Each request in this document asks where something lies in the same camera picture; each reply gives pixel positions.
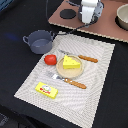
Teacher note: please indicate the beige woven placemat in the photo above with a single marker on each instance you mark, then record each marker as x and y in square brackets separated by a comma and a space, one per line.
[72, 104]

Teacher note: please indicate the red toy tomato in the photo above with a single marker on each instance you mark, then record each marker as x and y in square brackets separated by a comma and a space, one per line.
[50, 59]

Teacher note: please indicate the yellow butter box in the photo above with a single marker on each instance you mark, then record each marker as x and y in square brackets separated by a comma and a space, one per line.
[46, 90]

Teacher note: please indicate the pink toy stove board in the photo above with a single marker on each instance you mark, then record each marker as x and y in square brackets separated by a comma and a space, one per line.
[105, 26]

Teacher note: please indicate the black stove burner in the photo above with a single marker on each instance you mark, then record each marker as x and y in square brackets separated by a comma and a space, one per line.
[67, 14]

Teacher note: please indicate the beige bowl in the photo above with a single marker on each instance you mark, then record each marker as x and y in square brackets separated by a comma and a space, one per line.
[122, 14]

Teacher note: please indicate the grey pot with handle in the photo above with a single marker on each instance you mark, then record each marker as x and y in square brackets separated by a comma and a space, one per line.
[40, 42]

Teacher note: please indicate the wooden handled fork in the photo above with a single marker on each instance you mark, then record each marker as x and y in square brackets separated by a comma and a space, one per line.
[67, 80]

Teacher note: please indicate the yellow cheese wedge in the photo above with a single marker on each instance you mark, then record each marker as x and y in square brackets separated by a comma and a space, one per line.
[69, 63]

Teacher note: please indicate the wooden handled knife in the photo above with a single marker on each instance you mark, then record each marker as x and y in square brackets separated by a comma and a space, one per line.
[80, 56]

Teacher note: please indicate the round wooden plate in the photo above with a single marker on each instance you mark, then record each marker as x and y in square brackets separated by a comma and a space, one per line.
[69, 73]

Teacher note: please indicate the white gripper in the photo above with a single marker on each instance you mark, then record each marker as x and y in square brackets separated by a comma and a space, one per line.
[90, 9]

